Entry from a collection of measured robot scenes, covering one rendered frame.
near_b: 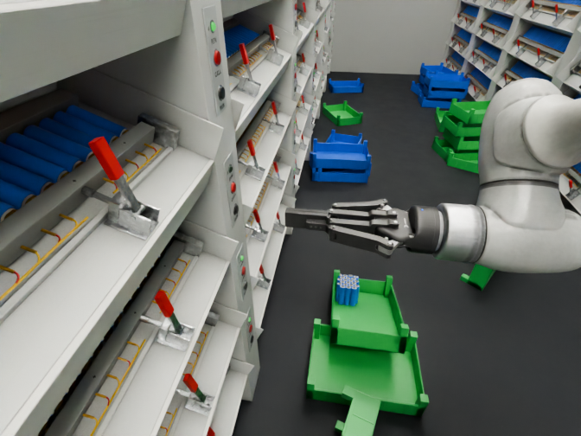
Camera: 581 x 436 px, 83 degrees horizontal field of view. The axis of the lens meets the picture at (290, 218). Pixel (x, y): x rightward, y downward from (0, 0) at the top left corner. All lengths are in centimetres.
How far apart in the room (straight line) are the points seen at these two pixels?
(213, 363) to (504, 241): 52
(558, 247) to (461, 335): 70
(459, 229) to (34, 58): 49
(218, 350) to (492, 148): 58
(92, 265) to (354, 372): 85
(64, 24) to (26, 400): 22
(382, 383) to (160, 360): 71
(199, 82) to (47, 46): 21
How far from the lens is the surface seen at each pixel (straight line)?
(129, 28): 33
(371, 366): 107
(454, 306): 129
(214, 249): 56
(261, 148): 90
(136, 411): 45
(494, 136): 59
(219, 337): 70
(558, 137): 55
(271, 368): 105
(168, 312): 43
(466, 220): 54
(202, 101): 44
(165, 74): 45
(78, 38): 28
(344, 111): 283
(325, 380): 103
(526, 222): 56
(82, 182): 35
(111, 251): 33
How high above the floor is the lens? 92
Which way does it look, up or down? 37 degrees down
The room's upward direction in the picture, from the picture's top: straight up
